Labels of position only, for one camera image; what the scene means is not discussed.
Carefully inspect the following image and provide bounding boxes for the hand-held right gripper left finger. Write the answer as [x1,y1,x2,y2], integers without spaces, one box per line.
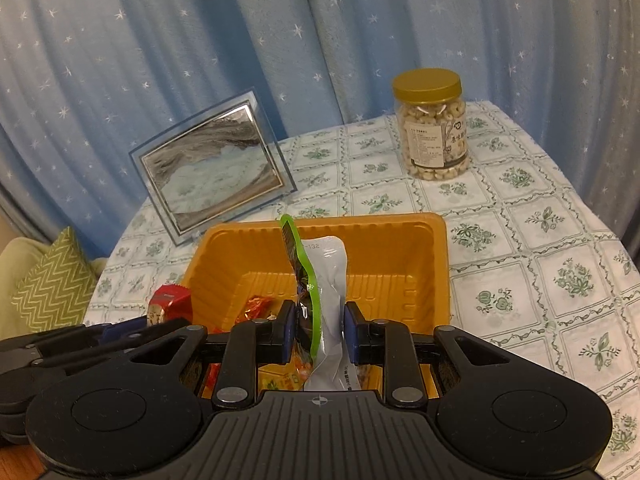
[85,300,300,410]

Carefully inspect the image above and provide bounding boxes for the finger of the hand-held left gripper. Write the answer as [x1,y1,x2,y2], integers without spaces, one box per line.
[0,324,190,405]
[0,317,152,362]

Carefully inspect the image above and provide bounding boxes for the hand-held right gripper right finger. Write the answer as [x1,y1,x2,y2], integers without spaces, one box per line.
[344,301,552,409]

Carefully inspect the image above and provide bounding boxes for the silver green snack packet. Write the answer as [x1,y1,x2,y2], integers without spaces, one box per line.
[278,214,362,394]

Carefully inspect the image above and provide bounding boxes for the red gold snack packet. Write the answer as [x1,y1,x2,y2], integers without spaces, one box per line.
[147,284,194,325]

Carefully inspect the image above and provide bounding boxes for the orange plastic tray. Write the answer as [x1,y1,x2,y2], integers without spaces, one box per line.
[177,212,453,397]

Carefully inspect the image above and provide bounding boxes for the red gold wrapped candy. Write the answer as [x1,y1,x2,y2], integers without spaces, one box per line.
[235,295,274,325]

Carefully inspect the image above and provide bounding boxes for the green zigzag cushion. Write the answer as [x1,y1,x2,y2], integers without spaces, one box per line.
[11,226,101,334]

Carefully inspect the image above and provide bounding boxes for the light green sofa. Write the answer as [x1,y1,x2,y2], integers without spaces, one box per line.
[0,237,109,342]

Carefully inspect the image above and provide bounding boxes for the clear jar with gold lid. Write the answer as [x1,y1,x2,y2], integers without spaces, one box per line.
[391,70,470,182]

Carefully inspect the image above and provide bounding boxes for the blue star print curtain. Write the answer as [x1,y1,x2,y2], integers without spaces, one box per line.
[0,0,640,261]

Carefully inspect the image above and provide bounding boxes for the glass sand picture frame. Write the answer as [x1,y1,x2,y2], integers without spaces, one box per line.
[130,88,299,247]

